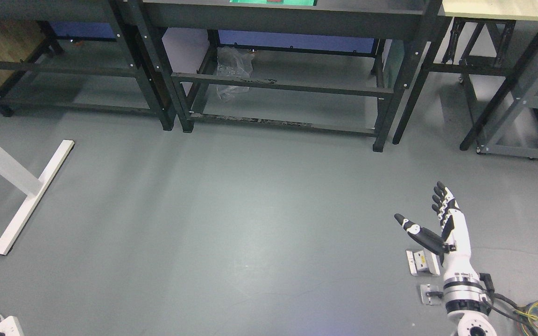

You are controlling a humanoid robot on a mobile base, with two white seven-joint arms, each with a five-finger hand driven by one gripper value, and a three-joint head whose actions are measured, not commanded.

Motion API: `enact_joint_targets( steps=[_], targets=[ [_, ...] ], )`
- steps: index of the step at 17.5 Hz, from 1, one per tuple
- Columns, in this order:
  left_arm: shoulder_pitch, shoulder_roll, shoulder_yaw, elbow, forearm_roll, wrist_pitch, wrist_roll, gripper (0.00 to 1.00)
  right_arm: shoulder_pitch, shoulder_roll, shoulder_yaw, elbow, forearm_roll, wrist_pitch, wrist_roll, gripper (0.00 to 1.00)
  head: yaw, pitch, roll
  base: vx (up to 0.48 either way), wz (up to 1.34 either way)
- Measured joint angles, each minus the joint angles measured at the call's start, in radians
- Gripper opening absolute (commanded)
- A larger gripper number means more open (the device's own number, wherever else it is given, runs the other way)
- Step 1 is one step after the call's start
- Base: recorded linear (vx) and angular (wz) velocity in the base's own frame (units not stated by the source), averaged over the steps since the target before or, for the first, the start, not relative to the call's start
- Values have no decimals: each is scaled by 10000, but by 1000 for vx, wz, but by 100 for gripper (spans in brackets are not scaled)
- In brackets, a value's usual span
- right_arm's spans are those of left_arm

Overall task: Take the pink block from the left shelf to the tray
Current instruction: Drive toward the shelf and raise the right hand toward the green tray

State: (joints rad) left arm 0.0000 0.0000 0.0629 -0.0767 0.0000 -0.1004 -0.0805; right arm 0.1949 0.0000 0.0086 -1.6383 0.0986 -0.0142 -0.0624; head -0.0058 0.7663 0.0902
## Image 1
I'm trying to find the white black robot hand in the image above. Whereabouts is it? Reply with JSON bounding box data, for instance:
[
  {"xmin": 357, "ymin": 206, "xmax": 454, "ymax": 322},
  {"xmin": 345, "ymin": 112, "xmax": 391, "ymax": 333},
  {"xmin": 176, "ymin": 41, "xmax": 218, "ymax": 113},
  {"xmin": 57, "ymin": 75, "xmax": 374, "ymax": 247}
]
[{"xmin": 394, "ymin": 181, "xmax": 479, "ymax": 280}]

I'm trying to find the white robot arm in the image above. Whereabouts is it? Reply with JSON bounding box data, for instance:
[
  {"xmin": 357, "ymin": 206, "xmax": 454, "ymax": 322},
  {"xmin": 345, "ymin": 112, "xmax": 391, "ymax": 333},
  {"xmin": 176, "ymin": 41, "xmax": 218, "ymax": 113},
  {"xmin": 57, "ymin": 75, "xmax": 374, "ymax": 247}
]
[{"xmin": 443, "ymin": 273, "xmax": 497, "ymax": 336}]

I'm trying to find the black metal shelf rack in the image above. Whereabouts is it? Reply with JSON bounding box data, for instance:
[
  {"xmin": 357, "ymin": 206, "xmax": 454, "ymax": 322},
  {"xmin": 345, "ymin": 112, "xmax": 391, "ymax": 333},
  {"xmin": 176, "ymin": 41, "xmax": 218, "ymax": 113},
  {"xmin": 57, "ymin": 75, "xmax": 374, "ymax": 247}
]
[{"xmin": 125, "ymin": 0, "xmax": 443, "ymax": 152}]

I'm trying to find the green tray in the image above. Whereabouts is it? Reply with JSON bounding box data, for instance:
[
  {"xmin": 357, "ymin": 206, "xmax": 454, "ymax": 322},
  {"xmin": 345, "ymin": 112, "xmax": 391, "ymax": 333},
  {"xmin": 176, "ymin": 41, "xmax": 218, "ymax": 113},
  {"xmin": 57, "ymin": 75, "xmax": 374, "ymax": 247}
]
[{"xmin": 229, "ymin": 0, "xmax": 318, "ymax": 7}]

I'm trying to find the left black shelf rack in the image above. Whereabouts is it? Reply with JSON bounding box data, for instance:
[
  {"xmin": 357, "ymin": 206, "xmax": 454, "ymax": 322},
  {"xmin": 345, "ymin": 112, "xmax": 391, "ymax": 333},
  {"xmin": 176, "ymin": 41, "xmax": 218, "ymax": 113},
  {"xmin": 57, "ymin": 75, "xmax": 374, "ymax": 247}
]
[{"xmin": 0, "ymin": 0, "xmax": 177, "ymax": 131}]

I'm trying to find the wooden top cart table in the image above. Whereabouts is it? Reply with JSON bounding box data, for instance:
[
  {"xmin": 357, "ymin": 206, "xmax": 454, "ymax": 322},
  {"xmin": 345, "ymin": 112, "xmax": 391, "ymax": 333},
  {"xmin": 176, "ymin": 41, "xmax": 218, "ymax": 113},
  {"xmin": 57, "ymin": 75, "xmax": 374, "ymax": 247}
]
[{"xmin": 393, "ymin": 0, "xmax": 538, "ymax": 170}]

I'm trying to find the clear plastic bag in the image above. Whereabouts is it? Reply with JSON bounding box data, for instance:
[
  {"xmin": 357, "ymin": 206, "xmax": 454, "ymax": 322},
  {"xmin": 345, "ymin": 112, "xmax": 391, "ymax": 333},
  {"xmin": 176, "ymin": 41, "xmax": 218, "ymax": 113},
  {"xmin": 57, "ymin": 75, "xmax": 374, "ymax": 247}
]
[{"xmin": 216, "ymin": 47, "xmax": 255, "ymax": 101}]

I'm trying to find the white power strip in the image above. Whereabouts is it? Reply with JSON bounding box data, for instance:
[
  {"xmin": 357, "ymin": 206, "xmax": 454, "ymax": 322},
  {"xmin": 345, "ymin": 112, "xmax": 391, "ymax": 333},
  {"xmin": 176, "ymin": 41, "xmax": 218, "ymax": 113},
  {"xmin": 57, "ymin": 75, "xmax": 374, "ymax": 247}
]
[{"xmin": 0, "ymin": 314, "xmax": 24, "ymax": 336}]

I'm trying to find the white table leg base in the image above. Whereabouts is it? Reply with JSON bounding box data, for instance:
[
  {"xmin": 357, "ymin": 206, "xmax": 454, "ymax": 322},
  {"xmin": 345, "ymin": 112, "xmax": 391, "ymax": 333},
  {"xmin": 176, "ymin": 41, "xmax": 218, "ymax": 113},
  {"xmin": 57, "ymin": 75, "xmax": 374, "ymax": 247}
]
[{"xmin": 0, "ymin": 140, "xmax": 75, "ymax": 256}]

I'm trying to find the small metal floor bracket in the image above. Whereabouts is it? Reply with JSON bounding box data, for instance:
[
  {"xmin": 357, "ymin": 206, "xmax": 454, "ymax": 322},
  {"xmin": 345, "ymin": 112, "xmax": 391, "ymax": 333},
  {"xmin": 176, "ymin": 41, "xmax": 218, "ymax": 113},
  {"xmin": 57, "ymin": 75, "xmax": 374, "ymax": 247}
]
[{"xmin": 418, "ymin": 284, "xmax": 444, "ymax": 306}]

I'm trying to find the coloured cable bundle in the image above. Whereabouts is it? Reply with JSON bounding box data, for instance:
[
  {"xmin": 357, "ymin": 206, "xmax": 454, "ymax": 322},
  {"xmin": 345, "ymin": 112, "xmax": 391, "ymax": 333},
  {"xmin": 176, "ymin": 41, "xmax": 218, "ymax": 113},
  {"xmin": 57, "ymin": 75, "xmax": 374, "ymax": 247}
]
[{"xmin": 481, "ymin": 272, "xmax": 538, "ymax": 336}]

